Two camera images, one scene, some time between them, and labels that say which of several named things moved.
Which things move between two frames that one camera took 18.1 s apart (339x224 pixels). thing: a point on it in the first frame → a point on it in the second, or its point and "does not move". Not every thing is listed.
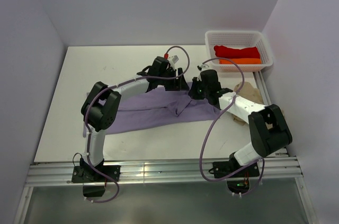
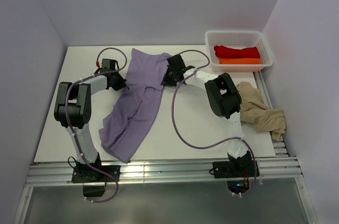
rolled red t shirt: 229,52 does not move
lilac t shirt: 158,106 → 133,108
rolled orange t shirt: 240,61 does not move
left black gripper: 177,84 → 122,84
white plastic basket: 237,51 does not move
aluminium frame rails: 280,172 does not move
